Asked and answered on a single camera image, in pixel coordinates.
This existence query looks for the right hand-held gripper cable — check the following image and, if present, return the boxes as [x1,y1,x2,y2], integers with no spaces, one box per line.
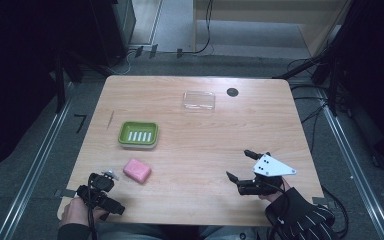
[319,185,350,240]

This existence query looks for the black metal stand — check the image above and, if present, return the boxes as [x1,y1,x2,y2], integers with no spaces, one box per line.
[273,19,358,118]

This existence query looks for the person's legs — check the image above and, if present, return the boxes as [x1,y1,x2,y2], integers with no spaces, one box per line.
[94,222,259,240]

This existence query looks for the left hand-held gripper cable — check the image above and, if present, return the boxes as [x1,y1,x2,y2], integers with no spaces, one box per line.
[86,172,100,240]

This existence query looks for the black hanging cable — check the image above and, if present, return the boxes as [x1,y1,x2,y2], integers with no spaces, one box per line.
[179,0,215,56]

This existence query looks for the white floor cable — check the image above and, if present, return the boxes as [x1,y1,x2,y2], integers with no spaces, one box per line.
[111,49,138,76]

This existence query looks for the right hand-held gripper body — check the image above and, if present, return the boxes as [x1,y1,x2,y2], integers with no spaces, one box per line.
[237,153,298,197]

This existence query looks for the metal floor rail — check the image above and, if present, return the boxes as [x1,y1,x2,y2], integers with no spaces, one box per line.
[0,83,76,240]
[318,96,384,240]

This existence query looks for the person's right hand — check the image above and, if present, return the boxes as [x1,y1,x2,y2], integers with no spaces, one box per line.
[259,178,337,240]

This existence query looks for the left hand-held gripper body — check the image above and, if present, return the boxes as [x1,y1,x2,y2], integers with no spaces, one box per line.
[76,169,126,222]

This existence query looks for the clear plastic lid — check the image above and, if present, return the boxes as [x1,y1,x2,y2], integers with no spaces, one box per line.
[180,90,217,113]

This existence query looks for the hand-held gripper cable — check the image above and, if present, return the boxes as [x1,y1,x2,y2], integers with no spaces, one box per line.
[319,185,350,240]
[86,172,100,240]

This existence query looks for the black cabinet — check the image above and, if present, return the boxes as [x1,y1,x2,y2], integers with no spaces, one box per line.
[88,0,138,68]

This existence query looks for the person's left hand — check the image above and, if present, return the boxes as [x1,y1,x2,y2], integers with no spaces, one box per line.
[58,196,107,229]

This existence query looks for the light wooden furniture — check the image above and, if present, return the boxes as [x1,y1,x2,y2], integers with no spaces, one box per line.
[193,0,353,58]

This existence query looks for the green soap dish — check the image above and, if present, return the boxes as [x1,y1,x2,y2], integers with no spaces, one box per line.
[117,120,160,150]

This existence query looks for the pink soap bar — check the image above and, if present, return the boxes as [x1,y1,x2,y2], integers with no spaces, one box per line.
[122,158,153,185]

